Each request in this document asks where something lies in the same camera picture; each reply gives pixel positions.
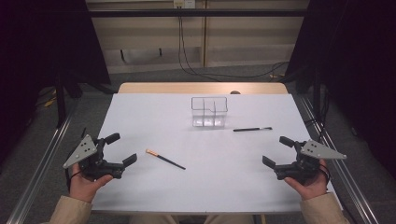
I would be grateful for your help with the black horizontal bar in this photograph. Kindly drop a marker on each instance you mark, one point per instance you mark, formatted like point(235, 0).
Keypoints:
point(140, 13)

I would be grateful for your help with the clear acrylic organizer box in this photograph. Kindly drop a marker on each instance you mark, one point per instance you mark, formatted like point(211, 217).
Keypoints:
point(204, 121)

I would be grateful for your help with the white wall socket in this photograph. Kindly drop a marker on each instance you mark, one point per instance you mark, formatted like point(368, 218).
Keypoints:
point(185, 3)

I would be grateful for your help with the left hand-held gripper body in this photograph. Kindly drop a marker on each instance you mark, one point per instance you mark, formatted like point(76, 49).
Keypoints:
point(93, 160)

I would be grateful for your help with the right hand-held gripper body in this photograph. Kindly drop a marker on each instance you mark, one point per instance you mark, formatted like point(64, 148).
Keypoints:
point(306, 168)

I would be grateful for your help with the black makeup brush silver ferrule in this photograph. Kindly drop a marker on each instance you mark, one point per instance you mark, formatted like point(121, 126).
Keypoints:
point(249, 129)

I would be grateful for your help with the wooden table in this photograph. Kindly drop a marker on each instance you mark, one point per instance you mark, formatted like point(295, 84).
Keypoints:
point(186, 88)

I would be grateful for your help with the person's leg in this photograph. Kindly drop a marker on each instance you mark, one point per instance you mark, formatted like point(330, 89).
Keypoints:
point(154, 221)
point(229, 221)

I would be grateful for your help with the person's left leg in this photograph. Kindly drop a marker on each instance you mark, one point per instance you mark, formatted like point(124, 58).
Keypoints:
point(154, 221)

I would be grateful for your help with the person's left hand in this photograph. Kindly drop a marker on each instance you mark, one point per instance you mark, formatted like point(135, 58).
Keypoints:
point(84, 188)

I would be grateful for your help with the white table cover sheet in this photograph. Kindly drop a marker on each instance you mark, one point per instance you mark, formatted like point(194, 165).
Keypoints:
point(218, 180)

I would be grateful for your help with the black curtain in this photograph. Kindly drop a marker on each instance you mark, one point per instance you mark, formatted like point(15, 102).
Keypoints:
point(37, 46)
point(358, 62)

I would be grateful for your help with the person's right leg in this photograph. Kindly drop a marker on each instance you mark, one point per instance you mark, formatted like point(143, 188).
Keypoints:
point(229, 221)

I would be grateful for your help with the person's right hand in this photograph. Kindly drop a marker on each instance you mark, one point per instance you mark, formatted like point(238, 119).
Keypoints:
point(313, 188)

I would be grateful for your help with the black stand post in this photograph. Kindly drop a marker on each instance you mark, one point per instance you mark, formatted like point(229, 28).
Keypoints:
point(60, 99)
point(316, 90)

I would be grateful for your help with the metal floor rail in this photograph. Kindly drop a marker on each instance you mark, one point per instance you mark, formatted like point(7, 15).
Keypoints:
point(366, 214)
point(40, 172)

